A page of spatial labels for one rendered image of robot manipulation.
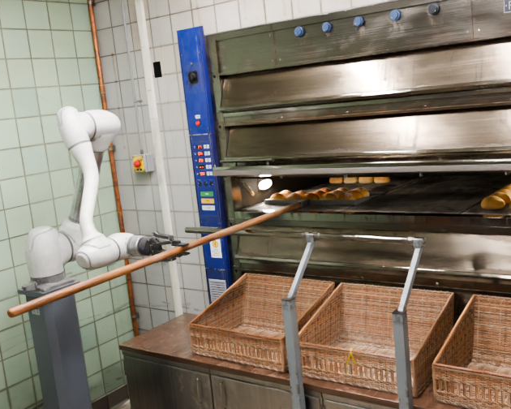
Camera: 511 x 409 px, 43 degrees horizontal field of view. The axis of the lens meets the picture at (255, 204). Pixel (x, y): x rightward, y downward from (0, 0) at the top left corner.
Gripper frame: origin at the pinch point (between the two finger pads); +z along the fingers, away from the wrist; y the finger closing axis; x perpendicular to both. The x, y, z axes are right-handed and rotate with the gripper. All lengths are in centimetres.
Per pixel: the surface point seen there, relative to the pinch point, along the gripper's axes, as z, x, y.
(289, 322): 36, -19, 33
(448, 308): 84, -69, 39
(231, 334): -4, -31, 48
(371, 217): 47, -79, 2
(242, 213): -28, -81, 3
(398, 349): 83, -18, 38
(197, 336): -25, -31, 52
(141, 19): -83, -80, -105
